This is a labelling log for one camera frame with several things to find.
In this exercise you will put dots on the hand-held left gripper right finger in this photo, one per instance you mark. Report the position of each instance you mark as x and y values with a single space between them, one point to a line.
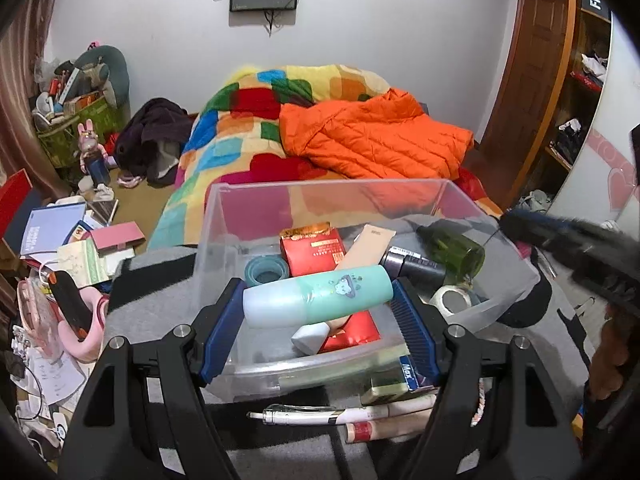
415 332

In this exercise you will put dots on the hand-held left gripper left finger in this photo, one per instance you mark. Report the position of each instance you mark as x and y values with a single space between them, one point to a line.
222 330

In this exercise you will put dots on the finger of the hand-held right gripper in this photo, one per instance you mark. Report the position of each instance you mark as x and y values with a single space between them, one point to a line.
530 225

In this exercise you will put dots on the white tape roll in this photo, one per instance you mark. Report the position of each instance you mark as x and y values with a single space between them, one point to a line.
452 300

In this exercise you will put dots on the dark grey cylindrical bottle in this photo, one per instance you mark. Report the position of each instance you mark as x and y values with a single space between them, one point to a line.
415 267

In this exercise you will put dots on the blue tape roll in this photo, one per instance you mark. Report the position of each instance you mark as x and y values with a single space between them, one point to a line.
265 272

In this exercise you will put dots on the dark green glass bottle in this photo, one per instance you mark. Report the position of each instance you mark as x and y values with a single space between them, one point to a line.
452 252

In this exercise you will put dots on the clear plastic storage bin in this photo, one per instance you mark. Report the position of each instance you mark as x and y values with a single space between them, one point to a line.
240 240

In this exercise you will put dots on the beige tube with white cap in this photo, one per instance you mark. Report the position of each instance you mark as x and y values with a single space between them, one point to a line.
367 245

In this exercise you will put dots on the mint green bottle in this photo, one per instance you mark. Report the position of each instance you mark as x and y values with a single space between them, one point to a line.
320 297

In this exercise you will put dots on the red foil tea packet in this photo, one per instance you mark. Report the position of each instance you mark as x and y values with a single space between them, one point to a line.
315 255

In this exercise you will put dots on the person's right hand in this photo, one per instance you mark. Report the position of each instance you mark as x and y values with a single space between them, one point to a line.
617 355

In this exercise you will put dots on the white shoes pair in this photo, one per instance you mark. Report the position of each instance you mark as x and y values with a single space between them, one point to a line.
535 200

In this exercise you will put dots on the small blue black box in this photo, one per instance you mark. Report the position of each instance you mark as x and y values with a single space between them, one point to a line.
412 372

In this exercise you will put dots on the green white mahjong tile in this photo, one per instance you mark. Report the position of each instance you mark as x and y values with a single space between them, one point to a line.
390 391

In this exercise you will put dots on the grey black blanket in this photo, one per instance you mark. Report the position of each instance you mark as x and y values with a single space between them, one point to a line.
150 280

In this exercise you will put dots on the white wardrobe door pink hearts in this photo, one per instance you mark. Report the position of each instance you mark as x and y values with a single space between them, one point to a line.
600 160

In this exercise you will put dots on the cream tube with red band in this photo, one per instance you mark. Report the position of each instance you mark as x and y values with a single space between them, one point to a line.
385 429

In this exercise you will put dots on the white pen-shaped device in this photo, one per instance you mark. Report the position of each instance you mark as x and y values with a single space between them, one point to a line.
325 415

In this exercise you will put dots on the pink flat box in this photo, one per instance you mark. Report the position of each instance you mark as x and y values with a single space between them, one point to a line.
117 236

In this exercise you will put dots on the wooden shelf unit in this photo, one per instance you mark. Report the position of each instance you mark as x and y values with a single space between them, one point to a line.
585 85

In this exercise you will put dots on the black orange handheld tool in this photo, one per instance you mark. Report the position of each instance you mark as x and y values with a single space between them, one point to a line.
72 302

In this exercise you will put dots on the green white booklet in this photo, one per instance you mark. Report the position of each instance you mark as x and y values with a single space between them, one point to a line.
85 260

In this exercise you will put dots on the wooden door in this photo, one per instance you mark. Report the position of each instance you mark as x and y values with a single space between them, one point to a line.
535 70

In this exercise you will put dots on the white paper sheets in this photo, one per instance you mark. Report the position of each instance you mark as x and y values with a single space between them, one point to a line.
55 380

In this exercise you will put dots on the orange down jacket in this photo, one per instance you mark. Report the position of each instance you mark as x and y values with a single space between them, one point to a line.
375 140

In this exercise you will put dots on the pink white shoe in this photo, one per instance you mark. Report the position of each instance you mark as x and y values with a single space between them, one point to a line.
127 180

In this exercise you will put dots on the pink transparent bag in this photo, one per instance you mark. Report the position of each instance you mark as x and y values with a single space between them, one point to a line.
37 315

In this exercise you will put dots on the white charger device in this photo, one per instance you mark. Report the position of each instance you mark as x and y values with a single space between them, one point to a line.
60 430

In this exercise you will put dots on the blue white notebook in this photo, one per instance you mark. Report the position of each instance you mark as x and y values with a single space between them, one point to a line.
50 227

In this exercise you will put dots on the colourful patchwork quilt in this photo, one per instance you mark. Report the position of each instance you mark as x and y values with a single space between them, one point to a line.
240 130

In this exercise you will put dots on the blue drink bottle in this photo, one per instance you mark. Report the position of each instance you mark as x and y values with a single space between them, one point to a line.
97 170

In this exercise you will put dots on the dark clothes pile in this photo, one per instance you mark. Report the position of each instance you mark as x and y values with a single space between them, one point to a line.
150 140

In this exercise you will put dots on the pink rabbit toy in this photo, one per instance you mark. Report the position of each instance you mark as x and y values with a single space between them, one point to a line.
90 140

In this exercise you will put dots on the red box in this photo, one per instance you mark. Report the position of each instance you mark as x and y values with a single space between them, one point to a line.
15 200

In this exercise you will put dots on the green basket of clutter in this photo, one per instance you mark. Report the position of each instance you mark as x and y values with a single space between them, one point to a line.
80 130

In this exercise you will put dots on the grey green neck pillow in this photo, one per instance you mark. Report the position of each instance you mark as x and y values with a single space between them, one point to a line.
110 70

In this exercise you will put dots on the striped brown curtain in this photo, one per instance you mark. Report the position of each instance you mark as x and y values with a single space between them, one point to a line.
25 85

